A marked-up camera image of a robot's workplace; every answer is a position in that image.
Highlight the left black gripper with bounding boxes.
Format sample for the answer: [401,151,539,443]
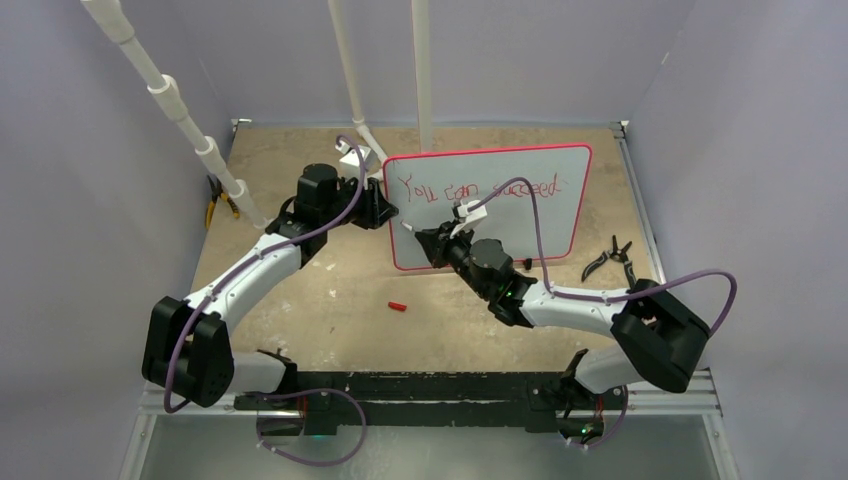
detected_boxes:
[321,172,397,230]

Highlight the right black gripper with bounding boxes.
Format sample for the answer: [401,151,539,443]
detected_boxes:
[419,218,492,299]

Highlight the pink framed whiteboard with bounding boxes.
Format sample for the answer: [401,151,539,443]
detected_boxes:
[383,144,593,271]

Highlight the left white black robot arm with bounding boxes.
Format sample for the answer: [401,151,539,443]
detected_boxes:
[141,164,399,409]

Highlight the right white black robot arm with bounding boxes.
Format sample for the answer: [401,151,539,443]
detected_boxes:
[414,222,710,407]

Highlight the black tool by whiteboard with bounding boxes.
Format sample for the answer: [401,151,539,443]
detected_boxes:
[581,235,637,288]

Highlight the yellow black pliers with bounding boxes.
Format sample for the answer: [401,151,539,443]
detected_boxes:
[204,175,241,230]

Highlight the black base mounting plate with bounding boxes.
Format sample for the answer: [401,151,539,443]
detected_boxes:
[234,371,625,435]

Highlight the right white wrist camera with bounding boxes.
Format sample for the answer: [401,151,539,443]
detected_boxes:
[450,200,488,238]

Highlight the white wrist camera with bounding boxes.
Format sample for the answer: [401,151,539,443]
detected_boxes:
[338,147,373,178]
[450,200,488,238]

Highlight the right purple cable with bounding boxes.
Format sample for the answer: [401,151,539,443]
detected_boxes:
[466,176,739,452]

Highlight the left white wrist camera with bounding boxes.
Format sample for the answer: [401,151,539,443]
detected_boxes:
[338,147,373,178]

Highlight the aluminium rail frame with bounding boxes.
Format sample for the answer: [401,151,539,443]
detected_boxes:
[154,127,718,479]

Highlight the white PVC pipe frame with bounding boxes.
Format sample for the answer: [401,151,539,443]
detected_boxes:
[80,0,439,230]

